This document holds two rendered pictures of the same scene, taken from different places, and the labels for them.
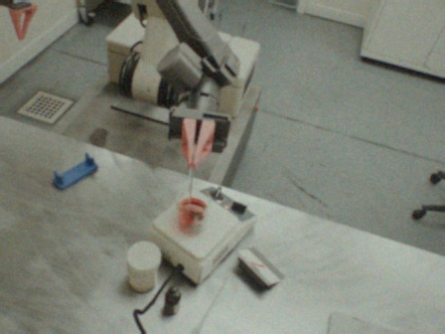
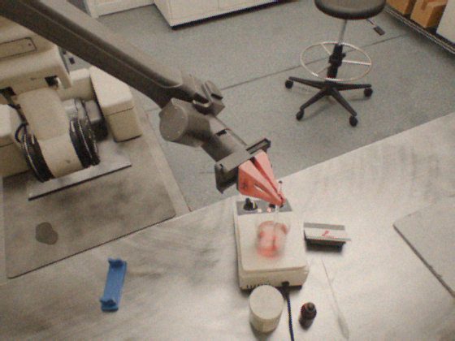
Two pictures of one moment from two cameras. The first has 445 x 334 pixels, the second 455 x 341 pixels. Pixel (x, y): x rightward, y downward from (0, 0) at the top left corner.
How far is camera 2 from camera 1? 0.36 m
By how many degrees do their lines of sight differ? 22
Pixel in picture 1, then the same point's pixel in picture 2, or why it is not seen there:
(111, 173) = (142, 257)
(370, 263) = (375, 170)
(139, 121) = (67, 192)
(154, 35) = (37, 110)
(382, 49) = (184, 12)
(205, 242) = (295, 250)
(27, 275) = not seen: outside the picture
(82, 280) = not seen: outside the picture
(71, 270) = not seen: outside the picture
